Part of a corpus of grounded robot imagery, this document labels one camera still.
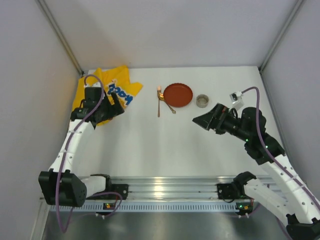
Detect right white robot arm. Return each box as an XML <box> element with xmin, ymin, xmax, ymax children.
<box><xmin>192</xmin><ymin>103</ymin><xmax>320</xmax><ymax>240</ymax></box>

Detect perforated cable tray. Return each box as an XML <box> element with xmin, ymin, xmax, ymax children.
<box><xmin>48</xmin><ymin>201</ymin><xmax>254</xmax><ymax>213</ymax></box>

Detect gold spoon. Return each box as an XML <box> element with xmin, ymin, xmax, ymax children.
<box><xmin>159</xmin><ymin>93</ymin><xmax>176</xmax><ymax>114</ymax></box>

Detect aluminium corner post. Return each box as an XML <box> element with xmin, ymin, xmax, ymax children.
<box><xmin>35</xmin><ymin>0</ymin><xmax>84</xmax><ymax>76</ymax></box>
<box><xmin>258</xmin><ymin>0</ymin><xmax>306</xmax><ymax>74</ymax></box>

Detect gold fork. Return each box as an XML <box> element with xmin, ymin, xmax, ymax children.
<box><xmin>157</xmin><ymin>85</ymin><xmax>162</xmax><ymax>118</ymax></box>

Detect left aluminium corner post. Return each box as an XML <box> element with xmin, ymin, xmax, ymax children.
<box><xmin>35</xmin><ymin>0</ymin><xmax>84</xmax><ymax>76</ymax></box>

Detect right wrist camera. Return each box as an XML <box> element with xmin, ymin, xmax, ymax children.
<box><xmin>229</xmin><ymin>91</ymin><xmax>244</xmax><ymax>111</ymax></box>

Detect right aluminium corner post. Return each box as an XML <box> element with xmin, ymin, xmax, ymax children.
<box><xmin>258</xmin><ymin>0</ymin><xmax>306</xmax><ymax>74</ymax></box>

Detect yellow Pikachu placemat cloth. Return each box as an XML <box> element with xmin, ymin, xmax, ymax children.
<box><xmin>70</xmin><ymin>65</ymin><xmax>143</xmax><ymax>130</ymax></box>

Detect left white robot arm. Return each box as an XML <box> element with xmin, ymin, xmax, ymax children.
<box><xmin>38</xmin><ymin>86</ymin><xmax>125</xmax><ymax>207</ymax></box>

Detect red scalloped plastic plate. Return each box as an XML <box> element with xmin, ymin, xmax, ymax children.
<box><xmin>163</xmin><ymin>83</ymin><xmax>193</xmax><ymax>108</ymax></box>

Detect aluminium mounting rail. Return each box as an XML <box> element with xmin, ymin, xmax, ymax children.
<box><xmin>39</xmin><ymin>175</ymin><xmax>283</xmax><ymax>201</ymax></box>

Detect small metal cup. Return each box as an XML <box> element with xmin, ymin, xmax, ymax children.
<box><xmin>196</xmin><ymin>94</ymin><xmax>210</xmax><ymax>108</ymax></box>

